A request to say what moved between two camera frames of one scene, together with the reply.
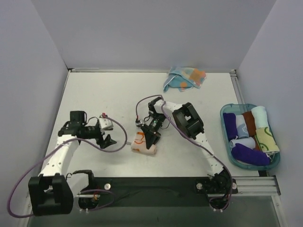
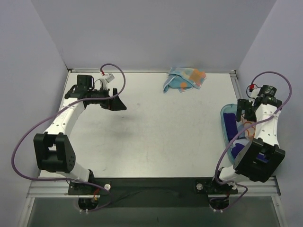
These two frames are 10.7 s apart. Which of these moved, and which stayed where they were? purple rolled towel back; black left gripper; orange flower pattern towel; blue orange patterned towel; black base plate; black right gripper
Moved: black right gripper; orange flower pattern towel; black left gripper
Stayed: blue orange patterned towel; black base plate; purple rolled towel back
